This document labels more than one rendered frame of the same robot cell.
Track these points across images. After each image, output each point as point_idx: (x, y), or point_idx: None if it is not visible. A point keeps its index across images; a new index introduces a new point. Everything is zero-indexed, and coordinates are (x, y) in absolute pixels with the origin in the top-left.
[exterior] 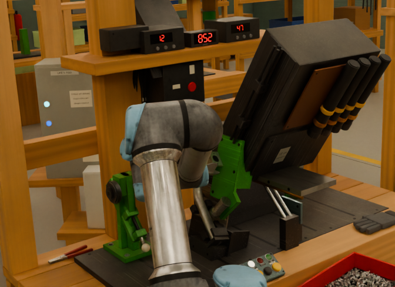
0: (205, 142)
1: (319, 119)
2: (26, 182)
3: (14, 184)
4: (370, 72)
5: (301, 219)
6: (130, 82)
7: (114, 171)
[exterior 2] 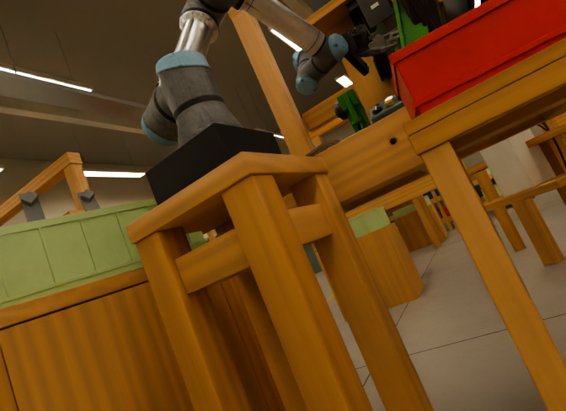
0: None
1: None
2: (298, 131)
3: (291, 135)
4: None
5: None
6: None
7: (364, 102)
